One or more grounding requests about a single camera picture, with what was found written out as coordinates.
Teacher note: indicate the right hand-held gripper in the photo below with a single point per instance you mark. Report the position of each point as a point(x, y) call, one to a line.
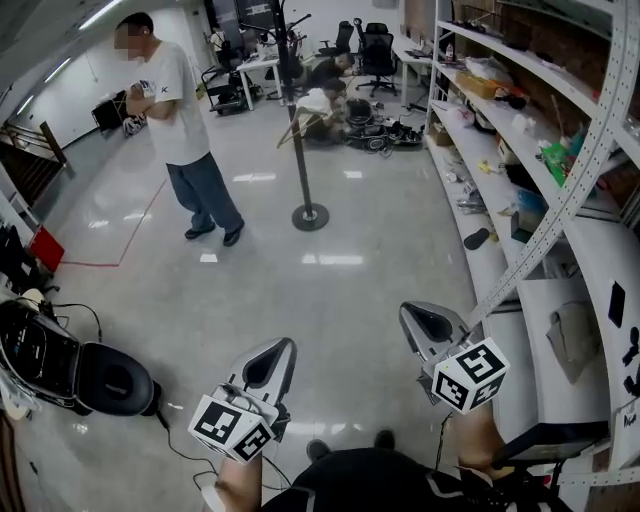
point(470, 377)

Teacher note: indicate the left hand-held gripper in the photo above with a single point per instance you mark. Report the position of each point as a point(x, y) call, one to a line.
point(227, 427)

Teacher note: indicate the black coat rack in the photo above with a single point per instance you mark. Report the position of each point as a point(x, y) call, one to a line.
point(301, 165)

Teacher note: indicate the wooden hanger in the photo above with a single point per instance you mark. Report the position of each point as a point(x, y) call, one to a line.
point(309, 116)

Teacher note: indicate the person's right forearm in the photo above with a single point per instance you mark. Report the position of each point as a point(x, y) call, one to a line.
point(477, 440)

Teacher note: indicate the person's left forearm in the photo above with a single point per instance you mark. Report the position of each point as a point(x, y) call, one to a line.
point(240, 485)

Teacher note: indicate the person's left black shoe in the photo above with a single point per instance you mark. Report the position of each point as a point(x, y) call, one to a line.
point(317, 450)

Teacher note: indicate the person's black shoe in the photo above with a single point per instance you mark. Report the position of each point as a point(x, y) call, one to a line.
point(385, 439)
point(317, 450)

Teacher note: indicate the black shoe insole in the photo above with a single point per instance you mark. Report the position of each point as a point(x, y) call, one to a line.
point(476, 238)

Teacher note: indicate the person's right black shoe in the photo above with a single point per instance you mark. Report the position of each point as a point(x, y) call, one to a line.
point(385, 439)

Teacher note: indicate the grey cloth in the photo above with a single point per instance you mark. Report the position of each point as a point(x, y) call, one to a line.
point(572, 342)

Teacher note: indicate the black box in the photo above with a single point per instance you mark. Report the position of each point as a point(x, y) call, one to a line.
point(525, 227)

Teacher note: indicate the person's black clothing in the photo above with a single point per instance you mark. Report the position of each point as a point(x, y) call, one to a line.
point(385, 482)

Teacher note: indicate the black flat screen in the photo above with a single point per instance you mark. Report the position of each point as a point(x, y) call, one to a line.
point(550, 442)

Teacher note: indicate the blue plastic bag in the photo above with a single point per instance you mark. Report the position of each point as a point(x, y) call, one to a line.
point(531, 201)

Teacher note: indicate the white metal shelving unit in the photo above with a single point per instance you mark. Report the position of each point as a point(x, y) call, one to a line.
point(575, 240)

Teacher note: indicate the black phone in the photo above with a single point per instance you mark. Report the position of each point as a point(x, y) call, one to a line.
point(617, 304)

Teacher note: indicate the beige tissue box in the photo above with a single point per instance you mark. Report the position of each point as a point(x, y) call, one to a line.
point(508, 153)

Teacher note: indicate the cardboard box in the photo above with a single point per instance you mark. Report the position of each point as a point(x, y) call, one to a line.
point(440, 135)

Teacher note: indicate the green box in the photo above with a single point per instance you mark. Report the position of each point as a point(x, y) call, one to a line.
point(557, 160)

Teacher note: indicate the white plastic bag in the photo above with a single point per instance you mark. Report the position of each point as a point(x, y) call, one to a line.
point(461, 116)

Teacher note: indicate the red panel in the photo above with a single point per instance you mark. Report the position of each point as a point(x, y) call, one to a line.
point(47, 247)

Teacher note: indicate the wicker basket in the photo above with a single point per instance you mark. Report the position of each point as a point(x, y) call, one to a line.
point(475, 85)

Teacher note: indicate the black trolley cart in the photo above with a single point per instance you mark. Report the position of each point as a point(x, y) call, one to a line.
point(227, 97)

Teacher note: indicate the white desk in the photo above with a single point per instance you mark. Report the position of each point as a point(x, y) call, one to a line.
point(257, 64)
point(407, 57)

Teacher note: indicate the red label plastic bottle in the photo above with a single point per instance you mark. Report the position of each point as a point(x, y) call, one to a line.
point(450, 54)

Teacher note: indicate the black office chair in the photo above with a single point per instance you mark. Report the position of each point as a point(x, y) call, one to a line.
point(377, 50)
point(341, 37)

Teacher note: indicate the black folding case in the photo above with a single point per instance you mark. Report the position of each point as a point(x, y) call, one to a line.
point(109, 112)

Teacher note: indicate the wooden railing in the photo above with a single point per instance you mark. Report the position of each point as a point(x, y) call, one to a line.
point(30, 160)

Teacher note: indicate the ceiling strip light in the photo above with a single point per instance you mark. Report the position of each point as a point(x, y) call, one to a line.
point(97, 12)

